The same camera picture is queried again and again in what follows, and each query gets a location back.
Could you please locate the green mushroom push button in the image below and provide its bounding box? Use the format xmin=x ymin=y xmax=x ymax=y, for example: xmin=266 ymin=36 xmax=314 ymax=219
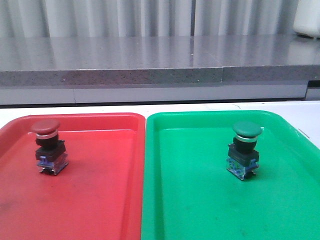
xmin=226 ymin=121 xmax=263 ymax=181

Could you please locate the red mushroom push button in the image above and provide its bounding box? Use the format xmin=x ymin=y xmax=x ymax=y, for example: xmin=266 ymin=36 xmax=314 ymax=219
xmin=31 ymin=119 xmax=69 ymax=176

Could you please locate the green plastic tray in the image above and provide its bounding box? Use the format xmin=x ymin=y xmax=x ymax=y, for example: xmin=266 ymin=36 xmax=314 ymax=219
xmin=141 ymin=110 xmax=320 ymax=240

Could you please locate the red plastic tray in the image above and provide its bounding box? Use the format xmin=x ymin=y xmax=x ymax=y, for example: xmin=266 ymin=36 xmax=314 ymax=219
xmin=0 ymin=113 xmax=146 ymax=240

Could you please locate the grey stone counter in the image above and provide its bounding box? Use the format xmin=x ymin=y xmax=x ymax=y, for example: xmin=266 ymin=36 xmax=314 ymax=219
xmin=0 ymin=34 xmax=320 ymax=106

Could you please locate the grey pleated curtain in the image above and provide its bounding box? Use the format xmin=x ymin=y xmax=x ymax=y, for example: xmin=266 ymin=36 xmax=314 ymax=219
xmin=0 ymin=0 xmax=298 ymax=38

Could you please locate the white rice cooker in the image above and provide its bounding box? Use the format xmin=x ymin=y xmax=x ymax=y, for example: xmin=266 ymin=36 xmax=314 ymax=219
xmin=293 ymin=0 xmax=320 ymax=38

